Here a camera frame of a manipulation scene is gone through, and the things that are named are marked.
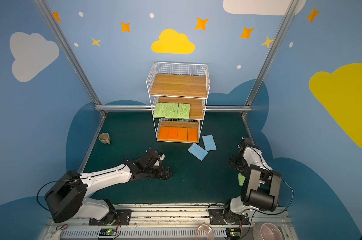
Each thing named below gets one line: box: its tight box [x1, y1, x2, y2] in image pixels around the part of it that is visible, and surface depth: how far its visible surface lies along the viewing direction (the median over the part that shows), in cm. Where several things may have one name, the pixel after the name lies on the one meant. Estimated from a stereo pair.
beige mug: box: [98, 132, 111, 145], surface depth 103 cm
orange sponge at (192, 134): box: [187, 128, 198, 142], surface depth 109 cm
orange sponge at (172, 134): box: [167, 127, 179, 141], surface depth 107 cm
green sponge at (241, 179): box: [238, 173, 246, 187], surface depth 88 cm
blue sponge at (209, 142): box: [202, 134, 217, 151], surface depth 106 cm
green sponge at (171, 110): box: [164, 103, 179, 119], surface depth 88 cm
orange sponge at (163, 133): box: [157, 126, 169, 141], surface depth 107 cm
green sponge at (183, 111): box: [176, 103, 191, 119], surface depth 88 cm
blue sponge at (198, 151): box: [187, 143, 209, 161], surface depth 101 cm
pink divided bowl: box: [252, 222, 284, 240], surface depth 72 cm
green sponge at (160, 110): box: [153, 102, 167, 118], surface depth 88 cm
